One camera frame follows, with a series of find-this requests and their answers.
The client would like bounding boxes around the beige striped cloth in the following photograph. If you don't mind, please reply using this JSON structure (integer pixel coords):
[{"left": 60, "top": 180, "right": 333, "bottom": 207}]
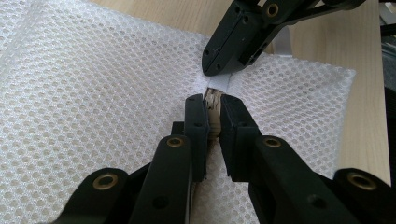
[{"left": 204, "top": 88, "right": 224, "bottom": 140}]

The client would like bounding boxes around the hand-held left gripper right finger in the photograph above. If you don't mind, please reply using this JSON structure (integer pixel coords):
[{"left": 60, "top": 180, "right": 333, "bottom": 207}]
[{"left": 219, "top": 94, "right": 263, "bottom": 183}]

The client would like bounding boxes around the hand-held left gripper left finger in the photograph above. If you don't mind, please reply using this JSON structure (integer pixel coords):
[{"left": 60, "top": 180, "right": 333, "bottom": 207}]
[{"left": 171, "top": 93, "right": 211, "bottom": 183}]

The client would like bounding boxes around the white mesh bag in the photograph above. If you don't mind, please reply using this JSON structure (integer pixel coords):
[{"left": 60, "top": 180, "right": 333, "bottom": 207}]
[{"left": 0, "top": 0, "right": 358, "bottom": 224}]

